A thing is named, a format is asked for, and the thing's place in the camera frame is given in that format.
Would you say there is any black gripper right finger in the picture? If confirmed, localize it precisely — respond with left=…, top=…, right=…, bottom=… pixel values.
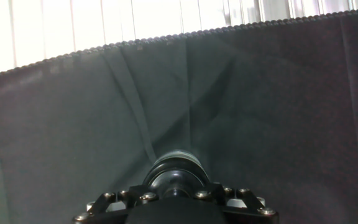
left=193, top=182, right=280, bottom=224

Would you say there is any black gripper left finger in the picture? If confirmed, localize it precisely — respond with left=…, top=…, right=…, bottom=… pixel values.
left=71, top=184, right=160, bottom=224

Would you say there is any black cloth with blue print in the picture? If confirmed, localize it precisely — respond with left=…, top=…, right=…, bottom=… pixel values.
left=0, top=6, right=358, bottom=224

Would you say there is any clear glass jar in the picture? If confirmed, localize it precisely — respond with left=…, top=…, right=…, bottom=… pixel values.
left=152, top=149, right=203, bottom=167

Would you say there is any black jar lid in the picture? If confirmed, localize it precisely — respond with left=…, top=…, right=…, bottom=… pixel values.
left=141, top=156, right=211, bottom=199

